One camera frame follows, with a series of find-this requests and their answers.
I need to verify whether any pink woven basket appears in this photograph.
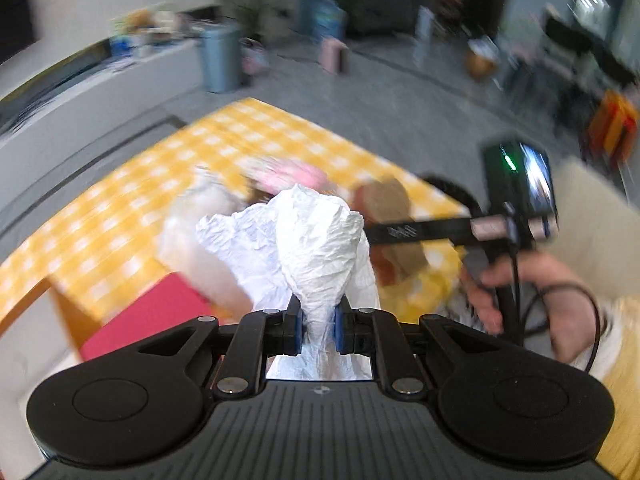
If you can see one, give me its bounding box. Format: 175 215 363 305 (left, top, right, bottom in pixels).
241 37 270 77

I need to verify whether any red box lid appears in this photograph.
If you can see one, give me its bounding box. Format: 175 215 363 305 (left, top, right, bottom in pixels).
80 273 213 361

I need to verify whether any blue water jug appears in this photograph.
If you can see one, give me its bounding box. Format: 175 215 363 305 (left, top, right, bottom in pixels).
312 0 346 44

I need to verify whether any white marble TV console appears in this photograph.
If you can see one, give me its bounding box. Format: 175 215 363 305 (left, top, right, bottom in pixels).
0 40 204 206

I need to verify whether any person's right hand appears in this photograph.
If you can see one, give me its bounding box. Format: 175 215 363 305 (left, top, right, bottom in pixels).
460 250 601 364

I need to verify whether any brown fluffy plush toy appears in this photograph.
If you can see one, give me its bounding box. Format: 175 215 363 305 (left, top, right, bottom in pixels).
350 176 431 283

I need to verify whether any camera box with screen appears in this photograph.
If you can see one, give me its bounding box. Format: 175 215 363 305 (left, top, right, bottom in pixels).
480 138 559 249

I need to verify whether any white crinkled plastic bag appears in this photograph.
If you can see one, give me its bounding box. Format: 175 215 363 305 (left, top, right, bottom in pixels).
195 185 381 382

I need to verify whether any yellow checkered tablecloth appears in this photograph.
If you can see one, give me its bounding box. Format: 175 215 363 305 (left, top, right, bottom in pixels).
1 99 466 321

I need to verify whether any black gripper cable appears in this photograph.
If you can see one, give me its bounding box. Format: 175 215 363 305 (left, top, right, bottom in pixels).
514 249 602 373

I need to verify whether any grey metal trash bin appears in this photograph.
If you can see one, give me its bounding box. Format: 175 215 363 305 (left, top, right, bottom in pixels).
201 20 242 93

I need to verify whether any orange storage box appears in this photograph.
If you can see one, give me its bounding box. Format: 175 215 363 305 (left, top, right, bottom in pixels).
1 278 102 359

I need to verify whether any pink white knitted toy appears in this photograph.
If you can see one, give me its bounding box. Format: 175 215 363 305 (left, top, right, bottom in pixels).
241 156 330 195

